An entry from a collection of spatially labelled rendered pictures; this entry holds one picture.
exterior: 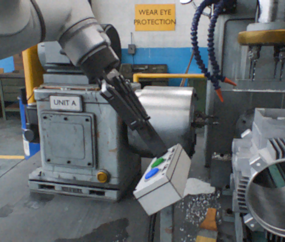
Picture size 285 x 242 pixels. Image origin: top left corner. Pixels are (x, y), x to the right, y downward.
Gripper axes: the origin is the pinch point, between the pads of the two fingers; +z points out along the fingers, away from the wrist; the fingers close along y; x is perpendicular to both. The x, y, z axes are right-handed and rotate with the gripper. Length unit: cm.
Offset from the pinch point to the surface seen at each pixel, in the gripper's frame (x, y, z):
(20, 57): 305, 464, -227
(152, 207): 1.9, -13.5, 8.5
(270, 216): -11.0, 2.2, 27.5
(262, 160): -16.4, -3.2, 14.0
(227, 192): 2, 37, 35
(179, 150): -3.5, 0.5, 5.6
